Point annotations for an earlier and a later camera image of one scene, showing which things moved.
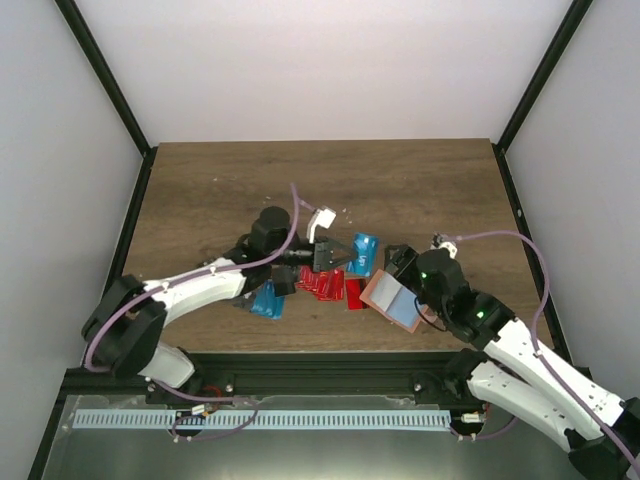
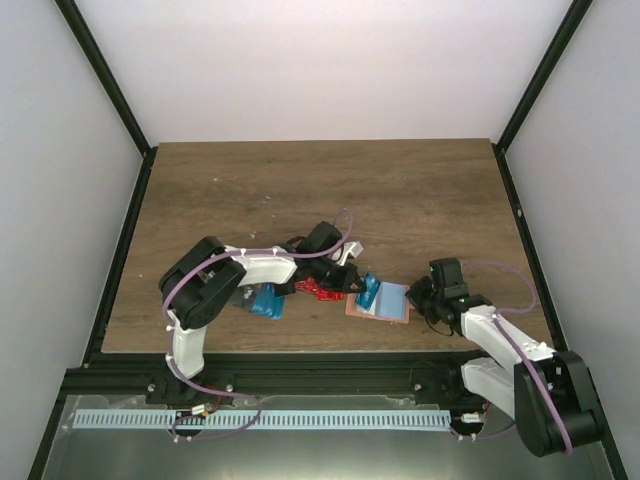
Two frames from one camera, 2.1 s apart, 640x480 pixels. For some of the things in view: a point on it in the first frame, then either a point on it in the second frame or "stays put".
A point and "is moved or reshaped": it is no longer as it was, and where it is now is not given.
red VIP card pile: [328, 285] stays put
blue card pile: [266, 303] stays put
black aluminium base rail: [413, 376] stays put
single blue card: [366, 246] → [366, 297]
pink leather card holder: [395, 301] is moved or reshaped
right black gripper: [406, 252] → [414, 295]
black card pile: [246, 303] stays put
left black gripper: [322, 259] → [350, 273]
